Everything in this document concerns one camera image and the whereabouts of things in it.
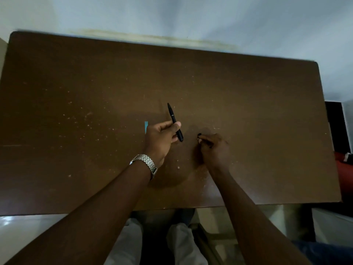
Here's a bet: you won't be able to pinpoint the white box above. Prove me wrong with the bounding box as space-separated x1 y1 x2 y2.
311 208 353 247

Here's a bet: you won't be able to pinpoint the black metal frame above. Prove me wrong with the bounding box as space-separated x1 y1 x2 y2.
325 101 352 153

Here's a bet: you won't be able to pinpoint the person's left forearm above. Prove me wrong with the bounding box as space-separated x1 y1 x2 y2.
4 161 152 265

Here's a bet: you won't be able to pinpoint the red cylindrical object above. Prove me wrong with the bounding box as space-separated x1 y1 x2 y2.
334 151 353 194

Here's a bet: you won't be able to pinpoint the person's right leg white trousers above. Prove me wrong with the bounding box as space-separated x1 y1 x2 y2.
166 223 209 265

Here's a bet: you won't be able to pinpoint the person's leg white trousers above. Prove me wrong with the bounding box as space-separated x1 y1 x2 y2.
166 223 209 265
103 218 144 265

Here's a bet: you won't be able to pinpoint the black pen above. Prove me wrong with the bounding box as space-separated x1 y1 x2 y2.
167 103 184 142

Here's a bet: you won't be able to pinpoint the silver metal wristwatch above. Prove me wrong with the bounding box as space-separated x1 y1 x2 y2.
129 154 158 181

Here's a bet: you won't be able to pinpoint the person's left leg white trousers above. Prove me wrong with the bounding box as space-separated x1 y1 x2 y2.
103 218 144 265

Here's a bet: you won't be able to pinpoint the person's right hand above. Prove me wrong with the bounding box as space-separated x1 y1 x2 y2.
197 133 232 176

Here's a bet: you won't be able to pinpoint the person's left hand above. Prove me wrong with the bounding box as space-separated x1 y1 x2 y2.
143 120 182 169

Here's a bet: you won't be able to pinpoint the blue fabric item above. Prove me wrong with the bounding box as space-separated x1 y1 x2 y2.
292 240 353 265

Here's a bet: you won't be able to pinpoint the wooden chair frame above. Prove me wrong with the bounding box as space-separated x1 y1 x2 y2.
190 223 249 265

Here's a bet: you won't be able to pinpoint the person's right forearm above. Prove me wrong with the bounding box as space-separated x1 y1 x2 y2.
209 169 312 265

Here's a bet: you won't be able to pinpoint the black table leg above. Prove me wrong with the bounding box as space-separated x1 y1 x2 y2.
300 204 316 242

